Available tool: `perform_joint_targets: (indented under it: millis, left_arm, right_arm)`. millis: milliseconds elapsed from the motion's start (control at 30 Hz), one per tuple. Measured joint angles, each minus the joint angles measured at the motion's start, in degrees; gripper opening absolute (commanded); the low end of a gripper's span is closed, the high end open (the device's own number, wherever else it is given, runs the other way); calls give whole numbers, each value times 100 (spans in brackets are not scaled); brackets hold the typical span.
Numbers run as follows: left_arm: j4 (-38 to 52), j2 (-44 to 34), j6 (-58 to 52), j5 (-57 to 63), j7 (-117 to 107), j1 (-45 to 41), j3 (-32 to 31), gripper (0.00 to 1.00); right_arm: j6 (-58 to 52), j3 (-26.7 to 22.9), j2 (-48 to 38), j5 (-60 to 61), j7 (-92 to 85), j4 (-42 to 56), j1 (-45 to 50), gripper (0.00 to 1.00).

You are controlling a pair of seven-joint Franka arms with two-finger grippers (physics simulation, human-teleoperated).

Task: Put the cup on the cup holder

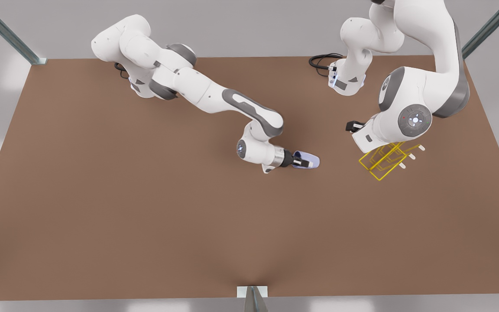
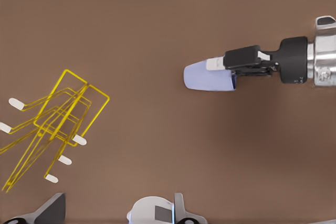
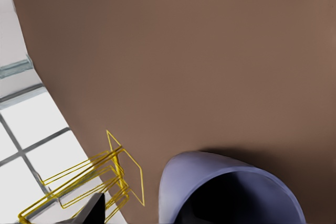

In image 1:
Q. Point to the lavender cup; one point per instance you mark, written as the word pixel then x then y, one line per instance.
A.
pixel 311 158

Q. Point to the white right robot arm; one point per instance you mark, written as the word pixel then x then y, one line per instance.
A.
pixel 197 89

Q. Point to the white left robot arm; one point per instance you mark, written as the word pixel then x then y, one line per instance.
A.
pixel 422 86

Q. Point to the silver frame post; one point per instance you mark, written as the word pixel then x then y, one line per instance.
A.
pixel 254 299
pixel 490 27
pixel 7 34

